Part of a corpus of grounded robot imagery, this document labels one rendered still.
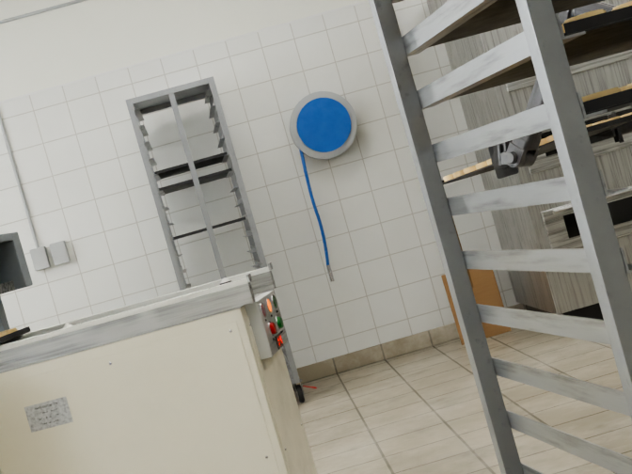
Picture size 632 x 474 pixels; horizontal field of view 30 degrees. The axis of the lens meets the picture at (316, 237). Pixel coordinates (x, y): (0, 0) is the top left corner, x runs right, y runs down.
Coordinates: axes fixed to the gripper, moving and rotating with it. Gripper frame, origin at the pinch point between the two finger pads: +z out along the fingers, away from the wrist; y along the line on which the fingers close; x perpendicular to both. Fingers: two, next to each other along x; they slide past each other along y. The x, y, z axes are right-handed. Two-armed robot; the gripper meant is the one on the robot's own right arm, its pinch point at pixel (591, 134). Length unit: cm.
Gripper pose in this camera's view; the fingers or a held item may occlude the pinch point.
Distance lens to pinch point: 388.6
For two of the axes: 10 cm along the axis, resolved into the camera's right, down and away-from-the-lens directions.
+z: -9.3, 2.8, 2.3
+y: -2.9, -9.6, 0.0
